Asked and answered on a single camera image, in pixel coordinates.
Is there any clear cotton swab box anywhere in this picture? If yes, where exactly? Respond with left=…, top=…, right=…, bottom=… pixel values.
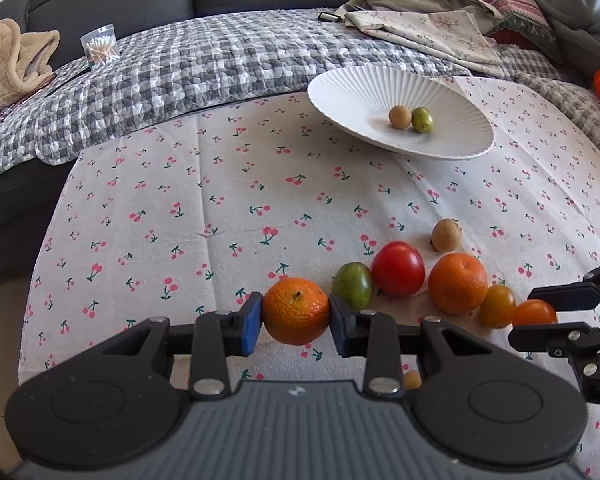
left=80, top=24, right=120, bottom=68

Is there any grey checkered blanket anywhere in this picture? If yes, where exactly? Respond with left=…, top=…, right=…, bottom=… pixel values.
left=0, top=10, right=468, bottom=175

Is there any red tomato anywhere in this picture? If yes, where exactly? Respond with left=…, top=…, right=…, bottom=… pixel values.
left=372, top=242, right=426, bottom=298

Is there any orange tomato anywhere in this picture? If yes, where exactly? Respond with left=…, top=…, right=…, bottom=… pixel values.
left=512, top=299, right=557, bottom=327

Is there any beige fleece blanket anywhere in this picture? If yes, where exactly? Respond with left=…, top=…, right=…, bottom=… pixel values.
left=0, top=18, right=60, bottom=110

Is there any large orange mandarin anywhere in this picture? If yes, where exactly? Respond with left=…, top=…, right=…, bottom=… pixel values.
left=428, top=252, right=489, bottom=315

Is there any floral beige cloth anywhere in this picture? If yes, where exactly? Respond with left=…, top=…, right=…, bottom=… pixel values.
left=344, top=10, right=504, bottom=78

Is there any yellow-orange tomato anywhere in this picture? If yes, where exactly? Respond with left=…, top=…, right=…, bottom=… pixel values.
left=478, top=285, right=517, bottom=330

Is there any brown kiwi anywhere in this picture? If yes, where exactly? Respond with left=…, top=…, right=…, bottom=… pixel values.
left=388, top=105, right=412, bottom=130
left=403, top=370, right=422, bottom=390
left=431, top=219, right=462, bottom=252

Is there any white ribbed plate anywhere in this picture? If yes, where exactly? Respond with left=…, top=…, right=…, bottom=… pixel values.
left=308, top=66, right=494, bottom=160

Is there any grey knitted throw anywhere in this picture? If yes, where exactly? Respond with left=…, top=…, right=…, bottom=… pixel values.
left=495, top=44, right=600, bottom=151

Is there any small orange mandarin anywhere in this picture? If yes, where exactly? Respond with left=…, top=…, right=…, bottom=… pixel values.
left=262, top=278, right=329, bottom=346

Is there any round green tomato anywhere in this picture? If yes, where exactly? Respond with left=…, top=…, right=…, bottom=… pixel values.
left=412, top=106, right=434, bottom=133

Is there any oval green tomato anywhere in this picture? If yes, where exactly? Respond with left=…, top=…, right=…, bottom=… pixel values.
left=332, top=262, right=374, bottom=312

